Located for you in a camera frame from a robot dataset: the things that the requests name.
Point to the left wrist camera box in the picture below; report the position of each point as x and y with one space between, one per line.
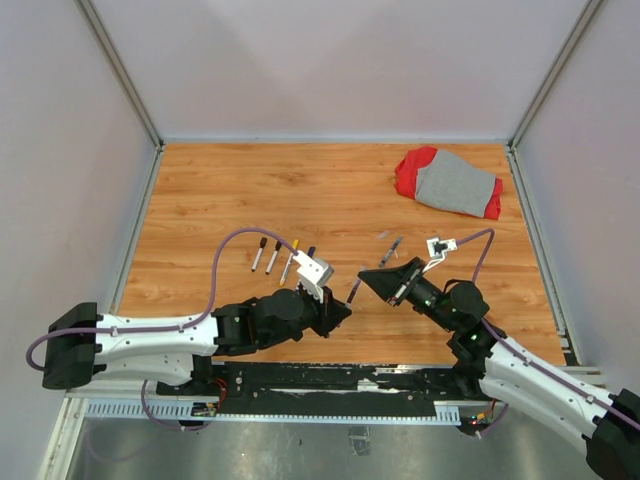
313 274

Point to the black mounting base rail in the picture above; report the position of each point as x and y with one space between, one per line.
326 390

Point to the red and grey cloth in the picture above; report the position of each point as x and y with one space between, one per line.
442 180

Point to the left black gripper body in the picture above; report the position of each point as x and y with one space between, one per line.
311 305

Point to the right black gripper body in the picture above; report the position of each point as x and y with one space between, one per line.
424 297

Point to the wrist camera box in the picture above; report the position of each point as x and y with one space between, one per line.
313 274
438 250

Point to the purple marker pen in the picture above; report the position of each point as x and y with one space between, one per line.
353 291

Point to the white marker black cap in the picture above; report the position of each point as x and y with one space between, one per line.
262 244

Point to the white marker yellow end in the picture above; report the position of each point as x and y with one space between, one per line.
289 262

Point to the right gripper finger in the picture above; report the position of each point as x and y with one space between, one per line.
415 264
387 284

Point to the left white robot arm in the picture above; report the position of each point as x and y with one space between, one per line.
84 345

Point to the white whiteboard marker pen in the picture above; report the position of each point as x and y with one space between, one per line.
273 257

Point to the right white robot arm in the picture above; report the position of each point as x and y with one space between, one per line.
601 424

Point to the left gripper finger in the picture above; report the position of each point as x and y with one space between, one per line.
329 324
339 310

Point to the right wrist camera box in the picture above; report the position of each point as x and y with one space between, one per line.
438 250

